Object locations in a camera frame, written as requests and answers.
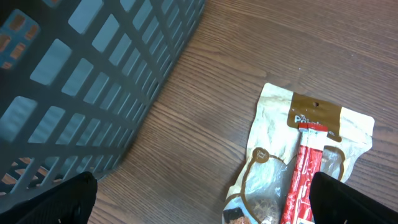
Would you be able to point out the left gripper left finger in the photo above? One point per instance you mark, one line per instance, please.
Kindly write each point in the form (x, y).
(70, 202)

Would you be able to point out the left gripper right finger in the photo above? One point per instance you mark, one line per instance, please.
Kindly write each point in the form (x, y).
(335, 202)

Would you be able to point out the red snack bar packet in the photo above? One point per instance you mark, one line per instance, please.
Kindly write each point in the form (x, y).
(297, 207)

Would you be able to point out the beige snack bag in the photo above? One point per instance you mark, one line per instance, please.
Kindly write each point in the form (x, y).
(260, 191)

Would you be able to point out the grey plastic mesh basket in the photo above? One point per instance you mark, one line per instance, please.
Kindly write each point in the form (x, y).
(78, 78)

